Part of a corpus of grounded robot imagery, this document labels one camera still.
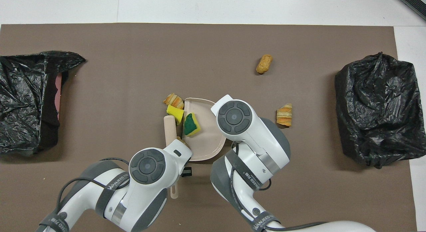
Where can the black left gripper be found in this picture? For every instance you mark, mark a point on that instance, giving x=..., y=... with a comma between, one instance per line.
x=187, y=172

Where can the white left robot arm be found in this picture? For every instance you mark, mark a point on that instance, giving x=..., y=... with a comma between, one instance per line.
x=146, y=192

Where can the brown paper table mat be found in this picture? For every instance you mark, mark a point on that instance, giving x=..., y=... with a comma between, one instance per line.
x=133, y=59

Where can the beige hand brush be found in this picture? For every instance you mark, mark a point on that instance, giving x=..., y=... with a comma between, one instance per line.
x=169, y=128

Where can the green and yellow sponge piece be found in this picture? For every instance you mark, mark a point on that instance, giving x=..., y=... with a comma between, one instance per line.
x=190, y=125

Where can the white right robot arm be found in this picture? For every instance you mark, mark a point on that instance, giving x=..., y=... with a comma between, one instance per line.
x=259, y=135

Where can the toy croissant piece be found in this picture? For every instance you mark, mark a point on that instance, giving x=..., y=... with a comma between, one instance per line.
x=180, y=139
x=284, y=115
x=173, y=101

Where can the pink plastic bin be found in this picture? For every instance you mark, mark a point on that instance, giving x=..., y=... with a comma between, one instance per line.
x=59, y=92

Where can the grey ribbed device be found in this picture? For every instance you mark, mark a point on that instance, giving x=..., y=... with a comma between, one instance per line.
x=416, y=0

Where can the toy peanut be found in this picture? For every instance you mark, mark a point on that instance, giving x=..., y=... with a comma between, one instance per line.
x=264, y=64

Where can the beige plastic dustpan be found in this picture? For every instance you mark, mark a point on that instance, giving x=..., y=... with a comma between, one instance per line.
x=206, y=142

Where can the black trash bag liner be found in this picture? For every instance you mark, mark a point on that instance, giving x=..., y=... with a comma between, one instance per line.
x=366, y=92
x=23, y=75

